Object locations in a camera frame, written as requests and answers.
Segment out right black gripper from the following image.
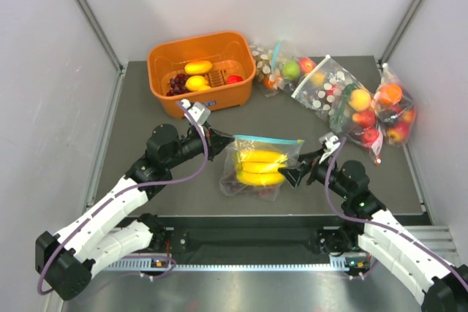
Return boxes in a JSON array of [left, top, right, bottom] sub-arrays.
[[279, 147, 352, 199]]

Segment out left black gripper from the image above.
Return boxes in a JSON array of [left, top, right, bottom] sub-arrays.
[[165, 121, 234, 170]]

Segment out blue zip top bag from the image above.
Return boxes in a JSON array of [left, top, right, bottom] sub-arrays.
[[220, 134, 303, 201]]

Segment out yellow fake banana bunch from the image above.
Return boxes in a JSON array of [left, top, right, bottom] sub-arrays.
[[233, 150, 288, 186]]

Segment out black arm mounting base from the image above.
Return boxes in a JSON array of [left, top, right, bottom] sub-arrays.
[[124, 213, 370, 256]]

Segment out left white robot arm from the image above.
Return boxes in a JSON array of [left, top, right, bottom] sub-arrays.
[[35, 123, 234, 300]]

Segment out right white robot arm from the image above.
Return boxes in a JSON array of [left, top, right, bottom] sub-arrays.
[[280, 151, 467, 311]]

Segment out yellow fake lemon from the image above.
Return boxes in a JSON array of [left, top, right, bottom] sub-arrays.
[[185, 75, 211, 92]]

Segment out red fake tomato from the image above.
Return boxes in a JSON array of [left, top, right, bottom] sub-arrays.
[[227, 75, 243, 85]]

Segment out purple fake grapes in basket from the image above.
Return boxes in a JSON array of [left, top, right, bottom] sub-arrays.
[[166, 73, 190, 96]]

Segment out yellow fake mango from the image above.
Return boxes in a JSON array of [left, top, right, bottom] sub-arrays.
[[184, 60, 213, 75]]

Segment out white zip bag with fruit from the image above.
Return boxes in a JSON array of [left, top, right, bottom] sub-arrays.
[[292, 56, 383, 164]]

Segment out back bag with green apple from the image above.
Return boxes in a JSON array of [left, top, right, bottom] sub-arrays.
[[249, 41, 317, 97]]

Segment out right bag with orange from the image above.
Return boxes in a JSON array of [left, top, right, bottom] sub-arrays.
[[373, 63, 416, 146]]

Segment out orange plastic basket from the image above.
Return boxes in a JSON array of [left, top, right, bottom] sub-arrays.
[[147, 31, 256, 118]]

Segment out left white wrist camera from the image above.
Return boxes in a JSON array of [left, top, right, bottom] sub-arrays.
[[176, 99, 211, 126]]

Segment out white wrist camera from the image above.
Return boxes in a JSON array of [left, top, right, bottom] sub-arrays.
[[319, 132, 341, 164], [176, 99, 211, 126]]

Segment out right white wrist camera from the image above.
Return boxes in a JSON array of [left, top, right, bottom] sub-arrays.
[[319, 132, 341, 164]]

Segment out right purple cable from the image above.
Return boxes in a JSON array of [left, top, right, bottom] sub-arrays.
[[324, 136, 468, 291]]

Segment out purple cable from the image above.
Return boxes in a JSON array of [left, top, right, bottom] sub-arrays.
[[324, 136, 468, 291], [36, 99, 210, 297]]

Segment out grey slotted cable duct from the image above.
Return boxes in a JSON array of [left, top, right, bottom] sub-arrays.
[[104, 255, 371, 273]]

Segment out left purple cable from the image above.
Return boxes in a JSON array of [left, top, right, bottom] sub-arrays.
[[36, 99, 210, 297]]

